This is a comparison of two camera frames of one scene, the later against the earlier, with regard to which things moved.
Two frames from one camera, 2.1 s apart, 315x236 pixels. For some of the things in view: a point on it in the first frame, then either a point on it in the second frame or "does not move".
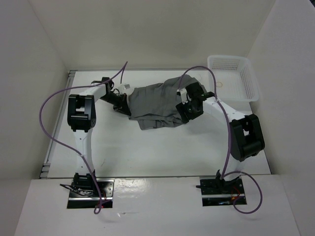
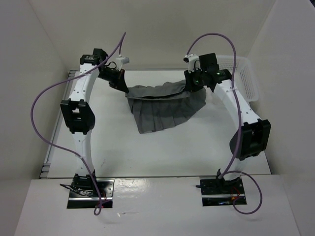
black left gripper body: (113, 99) → (109, 74)
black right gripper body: (188, 108) → (196, 79)
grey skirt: (154, 106) does not move
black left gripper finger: (122, 108) → (120, 83)
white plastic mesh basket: (236, 84) does not move
